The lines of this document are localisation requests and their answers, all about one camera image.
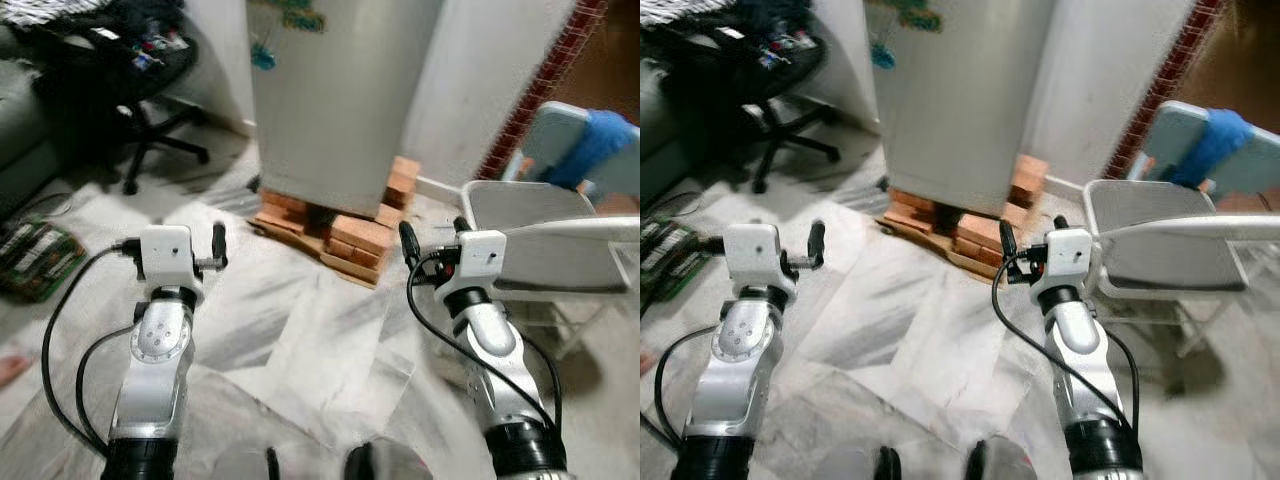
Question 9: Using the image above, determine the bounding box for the silver grey fridge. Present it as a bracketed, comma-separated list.
[245, 0, 447, 218]
[870, 0, 1059, 218]

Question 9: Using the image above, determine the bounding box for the green fridge magnet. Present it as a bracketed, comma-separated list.
[868, 0, 943, 33]
[250, 0, 327, 33]

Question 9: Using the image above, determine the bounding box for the orange brick stack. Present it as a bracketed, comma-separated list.
[1010, 153, 1051, 209]
[383, 155, 423, 213]

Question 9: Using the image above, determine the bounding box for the white mesh chair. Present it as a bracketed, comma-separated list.
[1083, 177, 1253, 359]
[460, 179, 641, 361]

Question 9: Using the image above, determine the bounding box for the wooden pallet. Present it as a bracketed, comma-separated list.
[878, 188, 1001, 281]
[248, 185, 386, 289]

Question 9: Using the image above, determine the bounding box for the white slim board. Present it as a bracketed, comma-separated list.
[1095, 213, 1280, 243]
[503, 216, 641, 243]

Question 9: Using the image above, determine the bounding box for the light blue plastic chair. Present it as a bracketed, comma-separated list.
[1140, 99, 1280, 198]
[500, 100, 641, 201]

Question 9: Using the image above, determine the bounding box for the green patterned mat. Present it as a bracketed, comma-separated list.
[640, 215, 703, 303]
[0, 218, 88, 303]

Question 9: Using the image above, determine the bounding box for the blue cloth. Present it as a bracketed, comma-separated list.
[1170, 107, 1257, 192]
[545, 108, 639, 192]

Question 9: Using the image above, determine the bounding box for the black office chair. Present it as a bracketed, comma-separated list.
[38, 18, 213, 197]
[660, 10, 843, 197]

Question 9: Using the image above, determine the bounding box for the green sofa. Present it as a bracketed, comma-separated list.
[0, 25, 63, 206]
[640, 60, 693, 196]

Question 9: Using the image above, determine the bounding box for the robot left leg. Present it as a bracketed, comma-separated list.
[213, 444, 283, 480]
[818, 444, 903, 480]

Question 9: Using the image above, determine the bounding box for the person's bare foot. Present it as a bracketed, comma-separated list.
[0, 348, 37, 389]

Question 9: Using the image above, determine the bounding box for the black white zigzag cloth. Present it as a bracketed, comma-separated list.
[0, 0, 103, 27]
[640, 0, 746, 27]

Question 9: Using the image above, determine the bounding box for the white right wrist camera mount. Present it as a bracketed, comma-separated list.
[455, 230, 508, 291]
[1043, 228, 1099, 291]

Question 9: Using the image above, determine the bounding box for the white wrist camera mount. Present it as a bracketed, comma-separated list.
[722, 223, 797, 301]
[139, 225, 202, 294]
[1043, 228, 1099, 291]
[455, 230, 508, 291]

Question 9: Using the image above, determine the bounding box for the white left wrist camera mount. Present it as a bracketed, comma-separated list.
[722, 223, 797, 301]
[139, 225, 202, 294]

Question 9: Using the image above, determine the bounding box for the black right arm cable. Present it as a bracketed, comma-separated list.
[405, 255, 564, 433]
[990, 255, 1141, 436]

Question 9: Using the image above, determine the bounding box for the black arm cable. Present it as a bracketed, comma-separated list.
[405, 255, 564, 433]
[990, 255, 1141, 436]
[640, 237, 725, 451]
[41, 237, 143, 456]

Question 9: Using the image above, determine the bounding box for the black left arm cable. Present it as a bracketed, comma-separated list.
[640, 237, 725, 451]
[41, 237, 143, 456]

